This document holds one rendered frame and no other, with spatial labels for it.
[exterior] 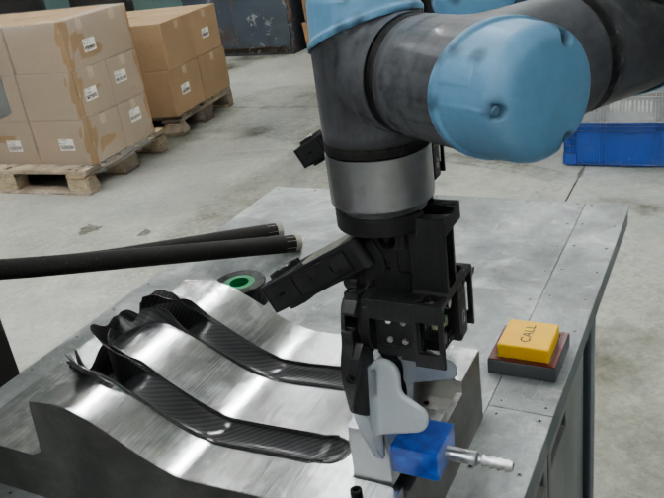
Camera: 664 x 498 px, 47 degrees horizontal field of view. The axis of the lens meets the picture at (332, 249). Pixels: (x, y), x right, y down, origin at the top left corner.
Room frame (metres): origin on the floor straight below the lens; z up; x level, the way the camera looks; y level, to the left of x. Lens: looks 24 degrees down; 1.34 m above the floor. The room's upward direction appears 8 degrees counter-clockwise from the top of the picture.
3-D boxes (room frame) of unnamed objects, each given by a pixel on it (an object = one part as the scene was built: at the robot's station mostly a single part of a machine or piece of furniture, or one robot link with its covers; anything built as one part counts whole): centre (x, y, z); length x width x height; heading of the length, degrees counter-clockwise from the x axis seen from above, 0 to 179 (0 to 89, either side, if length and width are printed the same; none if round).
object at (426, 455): (0.51, -0.06, 0.91); 0.13 x 0.05 x 0.05; 60
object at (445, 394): (0.62, -0.08, 0.87); 0.05 x 0.05 x 0.04; 60
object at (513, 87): (0.44, -0.11, 1.23); 0.11 x 0.11 x 0.08; 30
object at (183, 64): (5.67, 1.28, 0.37); 1.20 x 0.82 x 0.74; 68
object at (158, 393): (0.68, 0.14, 0.92); 0.35 x 0.16 x 0.09; 60
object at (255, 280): (1.04, 0.14, 0.82); 0.08 x 0.08 x 0.04
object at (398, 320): (0.51, -0.05, 1.07); 0.09 x 0.08 x 0.12; 60
